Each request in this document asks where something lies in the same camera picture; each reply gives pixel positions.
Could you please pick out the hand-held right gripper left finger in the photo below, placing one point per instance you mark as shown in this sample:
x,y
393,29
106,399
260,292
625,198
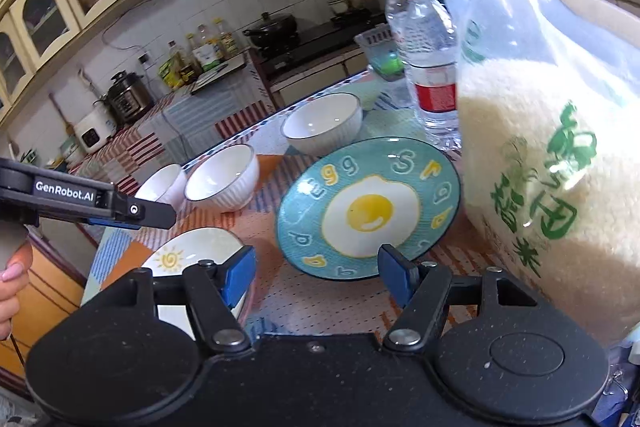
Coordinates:
x,y
240,274

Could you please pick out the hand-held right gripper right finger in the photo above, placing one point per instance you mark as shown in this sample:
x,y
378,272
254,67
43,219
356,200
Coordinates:
x,y
397,277

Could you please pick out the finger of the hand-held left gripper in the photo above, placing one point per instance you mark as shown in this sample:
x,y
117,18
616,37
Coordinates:
x,y
120,224
150,214

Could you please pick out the small white ribbed bowl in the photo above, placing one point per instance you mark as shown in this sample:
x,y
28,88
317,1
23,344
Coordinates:
x,y
160,187

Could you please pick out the white sun print plate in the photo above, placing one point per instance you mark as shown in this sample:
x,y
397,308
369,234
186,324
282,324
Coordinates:
x,y
200,247

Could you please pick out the teal fried egg plate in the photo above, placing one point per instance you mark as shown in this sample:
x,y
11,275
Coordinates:
x,y
370,212

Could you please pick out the medium white ribbed bowl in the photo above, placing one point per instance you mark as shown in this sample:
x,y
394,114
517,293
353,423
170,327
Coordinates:
x,y
222,179

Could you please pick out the large white ribbed bowl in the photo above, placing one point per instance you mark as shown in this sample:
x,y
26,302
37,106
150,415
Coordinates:
x,y
322,124

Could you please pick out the person's left hand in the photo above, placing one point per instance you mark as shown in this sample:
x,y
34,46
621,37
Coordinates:
x,y
7,302

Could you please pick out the white rice cooker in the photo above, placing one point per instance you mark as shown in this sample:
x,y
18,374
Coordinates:
x,y
95,129

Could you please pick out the striped counter cloth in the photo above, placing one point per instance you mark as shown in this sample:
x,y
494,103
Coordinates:
x,y
145,132

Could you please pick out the orange wooden cabinet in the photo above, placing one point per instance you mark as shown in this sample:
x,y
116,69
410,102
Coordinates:
x,y
45,302

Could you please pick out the black electric pressure cooker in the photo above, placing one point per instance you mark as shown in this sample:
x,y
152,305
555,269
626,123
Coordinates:
x,y
127,97

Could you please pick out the yellow green food packet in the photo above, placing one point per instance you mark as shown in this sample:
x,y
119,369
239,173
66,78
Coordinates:
x,y
170,74

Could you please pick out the yellow oil bottle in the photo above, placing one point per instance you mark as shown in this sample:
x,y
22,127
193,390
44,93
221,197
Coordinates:
x,y
192,49
205,44
225,37

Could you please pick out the clear plastic rice bag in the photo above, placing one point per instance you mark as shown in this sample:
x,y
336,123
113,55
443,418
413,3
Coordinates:
x,y
540,132

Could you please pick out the green item in basket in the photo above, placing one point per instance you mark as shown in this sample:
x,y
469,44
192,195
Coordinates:
x,y
391,63

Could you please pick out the black wok with lid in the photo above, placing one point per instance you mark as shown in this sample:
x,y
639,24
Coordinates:
x,y
272,29

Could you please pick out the red cap water bottle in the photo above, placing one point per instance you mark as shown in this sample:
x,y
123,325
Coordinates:
x,y
432,57

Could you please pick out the clear plastic basket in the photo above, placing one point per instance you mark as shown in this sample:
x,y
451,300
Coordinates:
x,y
372,44

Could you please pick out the black gas stove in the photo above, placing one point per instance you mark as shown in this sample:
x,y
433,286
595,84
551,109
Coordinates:
x,y
320,39

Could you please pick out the white cap water bottle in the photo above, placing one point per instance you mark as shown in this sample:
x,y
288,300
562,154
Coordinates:
x,y
397,17

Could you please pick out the small pot on stove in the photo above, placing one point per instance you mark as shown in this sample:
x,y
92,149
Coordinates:
x,y
350,2

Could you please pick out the wall power socket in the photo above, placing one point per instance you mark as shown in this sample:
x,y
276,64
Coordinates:
x,y
144,58

